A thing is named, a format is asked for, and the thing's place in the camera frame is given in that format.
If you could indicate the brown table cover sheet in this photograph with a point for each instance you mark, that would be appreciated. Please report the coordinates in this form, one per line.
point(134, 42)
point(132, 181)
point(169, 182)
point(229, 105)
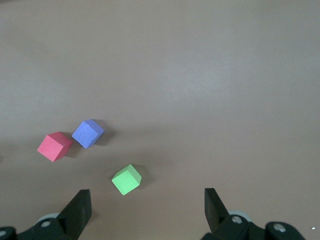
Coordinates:
point(160, 75)

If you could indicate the green foam cube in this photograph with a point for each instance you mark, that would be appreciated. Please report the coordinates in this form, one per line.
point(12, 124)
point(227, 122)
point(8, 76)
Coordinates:
point(125, 181)

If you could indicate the red foam cube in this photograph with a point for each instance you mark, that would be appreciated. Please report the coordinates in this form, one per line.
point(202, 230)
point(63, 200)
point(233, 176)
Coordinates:
point(51, 147)

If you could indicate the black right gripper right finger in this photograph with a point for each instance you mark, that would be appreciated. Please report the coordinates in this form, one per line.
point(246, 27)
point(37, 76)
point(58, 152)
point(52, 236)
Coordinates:
point(216, 212)

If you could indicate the purple foam cube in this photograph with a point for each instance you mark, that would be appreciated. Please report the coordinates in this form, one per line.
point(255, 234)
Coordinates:
point(86, 133)

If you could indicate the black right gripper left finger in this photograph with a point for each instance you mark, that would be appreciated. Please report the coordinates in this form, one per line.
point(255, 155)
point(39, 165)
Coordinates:
point(75, 212)

